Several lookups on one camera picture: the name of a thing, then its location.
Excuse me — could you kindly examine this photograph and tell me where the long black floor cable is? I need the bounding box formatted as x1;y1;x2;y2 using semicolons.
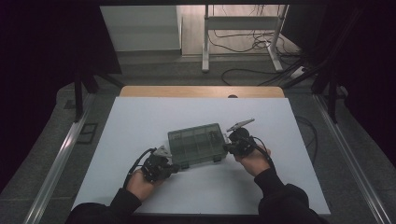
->
220;63;302;87

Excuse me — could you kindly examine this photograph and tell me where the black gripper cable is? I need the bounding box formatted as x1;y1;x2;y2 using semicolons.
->
247;135;276;171
122;147;157;189

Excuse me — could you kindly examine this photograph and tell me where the white cabinet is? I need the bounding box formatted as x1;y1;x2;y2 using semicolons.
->
100;5;183;52

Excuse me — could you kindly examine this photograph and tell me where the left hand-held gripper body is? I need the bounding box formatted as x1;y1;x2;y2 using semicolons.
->
140;145;176;184

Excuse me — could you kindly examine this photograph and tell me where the aluminium rail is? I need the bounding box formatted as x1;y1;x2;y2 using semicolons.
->
313;93;394;224
22;92;96;224

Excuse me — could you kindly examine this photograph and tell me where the clear grey plastic compartment box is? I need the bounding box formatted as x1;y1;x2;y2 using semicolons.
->
167;122;229;171

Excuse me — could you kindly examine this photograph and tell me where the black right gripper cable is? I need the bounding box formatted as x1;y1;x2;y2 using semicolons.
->
247;135;276;171

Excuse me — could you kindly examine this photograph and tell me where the wooden table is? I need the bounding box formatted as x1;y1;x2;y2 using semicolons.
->
119;85;286;99

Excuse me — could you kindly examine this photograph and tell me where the white metal desk frame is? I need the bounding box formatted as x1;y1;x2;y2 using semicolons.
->
201;4;286;74

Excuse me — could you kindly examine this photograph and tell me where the black metal stand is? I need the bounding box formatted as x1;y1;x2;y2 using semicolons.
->
281;59;349;124
73;65;126;123

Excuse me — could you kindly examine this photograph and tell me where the person's right hand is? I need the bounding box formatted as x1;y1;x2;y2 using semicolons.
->
234;145;272;178

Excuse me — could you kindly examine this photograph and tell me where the person's left hand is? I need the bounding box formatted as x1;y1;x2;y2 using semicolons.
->
125;170;163;202

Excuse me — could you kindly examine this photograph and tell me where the tangle of black floor cables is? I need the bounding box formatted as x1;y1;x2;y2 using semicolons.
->
207;29;283;54

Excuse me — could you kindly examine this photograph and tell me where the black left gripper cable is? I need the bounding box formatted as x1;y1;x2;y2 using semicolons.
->
122;147;157;189

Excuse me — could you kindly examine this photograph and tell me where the thin black cable loop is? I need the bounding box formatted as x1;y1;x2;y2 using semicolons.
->
294;115;319;163

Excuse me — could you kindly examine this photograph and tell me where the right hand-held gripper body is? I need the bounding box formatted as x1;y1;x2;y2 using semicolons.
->
225;118;258;158

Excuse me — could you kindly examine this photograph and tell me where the dark floor socket plate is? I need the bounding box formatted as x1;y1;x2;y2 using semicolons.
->
76;122;99;145

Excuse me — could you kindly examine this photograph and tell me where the white power strip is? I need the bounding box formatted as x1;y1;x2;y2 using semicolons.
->
290;65;308;79

